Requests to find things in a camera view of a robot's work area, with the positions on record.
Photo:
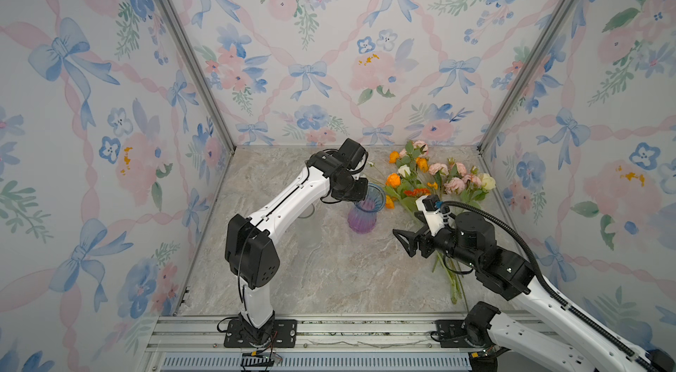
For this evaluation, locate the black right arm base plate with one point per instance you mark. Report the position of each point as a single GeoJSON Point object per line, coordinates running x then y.
{"type": "Point", "coordinates": [450, 333]}

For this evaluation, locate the white rose flower stem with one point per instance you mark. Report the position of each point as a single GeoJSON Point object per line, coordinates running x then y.
{"type": "Point", "coordinates": [404, 171]}

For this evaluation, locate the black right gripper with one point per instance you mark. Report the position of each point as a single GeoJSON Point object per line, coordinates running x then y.
{"type": "Point", "coordinates": [411, 248]}

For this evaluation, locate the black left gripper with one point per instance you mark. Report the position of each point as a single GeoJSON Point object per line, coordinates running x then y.
{"type": "Point", "coordinates": [361, 194]}

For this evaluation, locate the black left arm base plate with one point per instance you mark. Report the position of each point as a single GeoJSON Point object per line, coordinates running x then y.
{"type": "Point", "coordinates": [276, 333]}

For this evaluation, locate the pink and cream rose spray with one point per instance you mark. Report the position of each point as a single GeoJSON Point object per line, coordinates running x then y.
{"type": "Point", "coordinates": [457, 181]}

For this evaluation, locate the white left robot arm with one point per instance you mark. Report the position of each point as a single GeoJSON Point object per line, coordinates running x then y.
{"type": "Point", "coordinates": [329, 176]}

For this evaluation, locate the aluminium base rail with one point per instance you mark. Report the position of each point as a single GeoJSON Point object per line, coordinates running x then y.
{"type": "Point", "coordinates": [359, 342]}

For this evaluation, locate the orange-red gerbera flower stem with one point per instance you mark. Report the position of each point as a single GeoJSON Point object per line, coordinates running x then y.
{"type": "Point", "coordinates": [417, 193]}

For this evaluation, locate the pink carnation flower spray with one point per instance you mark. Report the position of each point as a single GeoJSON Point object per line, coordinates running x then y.
{"type": "Point", "coordinates": [415, 155]}

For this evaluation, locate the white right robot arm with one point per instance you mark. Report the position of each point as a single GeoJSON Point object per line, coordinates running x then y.
{"type": "Point", "coordinates": [504, 264]}

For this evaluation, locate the aluminium corner post left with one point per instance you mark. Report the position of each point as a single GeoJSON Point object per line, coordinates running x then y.
{"type": "Point", "coordinates": [187, 54]}

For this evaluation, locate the blue purple glass vase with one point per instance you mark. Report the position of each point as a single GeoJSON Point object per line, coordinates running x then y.
{"type": "Point", "coordinates": [363, 217]}

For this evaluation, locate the aluminium corner post right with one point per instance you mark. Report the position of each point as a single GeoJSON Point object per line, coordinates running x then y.
{"type": "Point", "coordinates": [560, 14]}

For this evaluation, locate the orange ranunculus flower spray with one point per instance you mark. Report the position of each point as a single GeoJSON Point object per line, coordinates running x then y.
{"type": "Point", "coordinates": [411, 180]}

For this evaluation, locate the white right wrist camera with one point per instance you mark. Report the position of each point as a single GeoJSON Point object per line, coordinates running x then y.
{"type": "Point", "coordinates": [435, 220]}

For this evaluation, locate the aluminium corner post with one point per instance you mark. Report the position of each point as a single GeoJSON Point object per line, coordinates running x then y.
{"type": "Point", "coordinates": [560, 14]}
{"type": "Point", "coordinates": [187, 54]}

